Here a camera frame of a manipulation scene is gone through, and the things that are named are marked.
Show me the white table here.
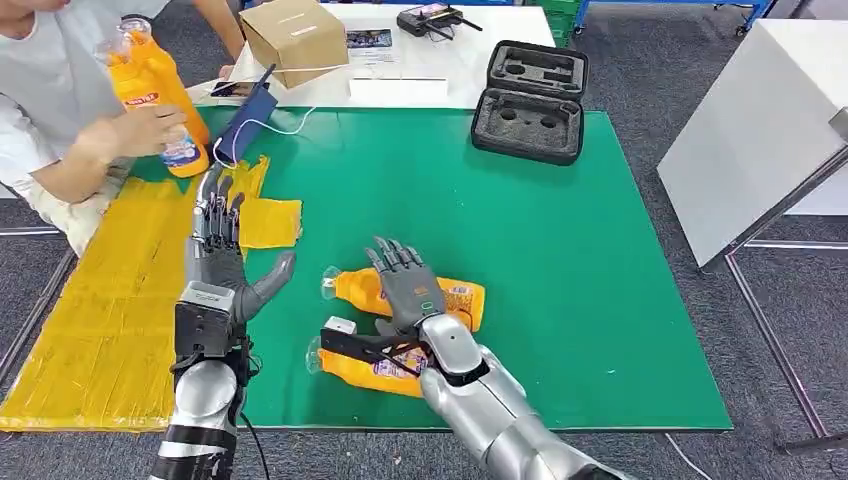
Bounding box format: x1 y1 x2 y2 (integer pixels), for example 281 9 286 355
185 3 557 111

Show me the yellow plastic sheet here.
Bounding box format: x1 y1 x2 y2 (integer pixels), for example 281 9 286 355
0 155 305 435

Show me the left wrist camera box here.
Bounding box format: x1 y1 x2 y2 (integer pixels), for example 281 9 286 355
172 280 251 364

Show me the blue metal frame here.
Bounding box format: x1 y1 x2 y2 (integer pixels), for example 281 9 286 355
574 0 778 38

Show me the green table mat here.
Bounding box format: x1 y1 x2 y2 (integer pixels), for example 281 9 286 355
129 104 734 433

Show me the thin white cable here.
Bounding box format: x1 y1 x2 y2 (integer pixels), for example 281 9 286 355
211 105 320 171

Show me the grey metal floor rail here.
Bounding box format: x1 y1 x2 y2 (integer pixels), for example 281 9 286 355
0 227 79 387

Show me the black smartphone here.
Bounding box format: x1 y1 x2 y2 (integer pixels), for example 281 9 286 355
209 80 258 100

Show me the person's right hand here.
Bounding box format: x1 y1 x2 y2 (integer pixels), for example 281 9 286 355
91 103 189 162

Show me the black foam-lined case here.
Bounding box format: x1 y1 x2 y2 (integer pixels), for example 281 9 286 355
470 40 590 168

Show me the brown cardboard box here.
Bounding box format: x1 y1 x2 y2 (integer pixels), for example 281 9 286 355
238 0 350 90

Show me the large white tabletop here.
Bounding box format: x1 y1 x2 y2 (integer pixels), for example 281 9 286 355
656 18 848 269

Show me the green plastic crate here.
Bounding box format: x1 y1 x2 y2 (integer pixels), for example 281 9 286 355
531 0 586 49

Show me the black remote controller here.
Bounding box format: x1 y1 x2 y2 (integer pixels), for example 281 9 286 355
396 3 484 42

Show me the blue pouch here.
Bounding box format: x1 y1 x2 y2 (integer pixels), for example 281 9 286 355
214 63 280 168

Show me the metal table frame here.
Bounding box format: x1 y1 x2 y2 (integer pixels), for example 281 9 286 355
695 145 848 458

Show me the flat white box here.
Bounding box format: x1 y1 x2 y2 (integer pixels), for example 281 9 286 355
348 76 450 109

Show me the white floor cable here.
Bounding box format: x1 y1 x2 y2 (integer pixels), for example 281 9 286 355
663 433 714 480

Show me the person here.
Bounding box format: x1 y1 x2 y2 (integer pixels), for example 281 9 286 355
0 0 248 258

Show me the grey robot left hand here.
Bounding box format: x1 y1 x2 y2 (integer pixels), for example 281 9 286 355
187 164 298 325

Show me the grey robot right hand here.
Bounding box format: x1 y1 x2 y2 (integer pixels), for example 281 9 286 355
364 236 448 337

